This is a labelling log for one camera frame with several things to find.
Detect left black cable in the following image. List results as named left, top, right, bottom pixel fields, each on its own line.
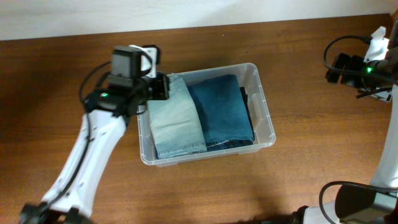
left=46, top=60, right=113, bottom=209

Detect light grey jeans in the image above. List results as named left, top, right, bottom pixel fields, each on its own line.
left=147, top=75, right=207, bottom=159

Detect blue garment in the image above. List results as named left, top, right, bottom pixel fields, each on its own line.
left=154, top=146, right=159, bottom=159

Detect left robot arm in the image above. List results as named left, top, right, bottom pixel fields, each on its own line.
left=19, top=45, right=170, bottom=223

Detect black garment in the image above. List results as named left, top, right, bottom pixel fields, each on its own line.
left=239, top=86, right=255, bottom=140

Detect clear plastic storage bin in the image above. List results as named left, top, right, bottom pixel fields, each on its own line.
left=137, top=63, right=276, bottom=167

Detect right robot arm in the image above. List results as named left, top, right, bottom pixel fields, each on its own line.
left=288, top=22, right=397, bottom=223

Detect blue jeans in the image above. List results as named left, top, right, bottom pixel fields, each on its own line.
left=188, top=74, right=254, bottom=151

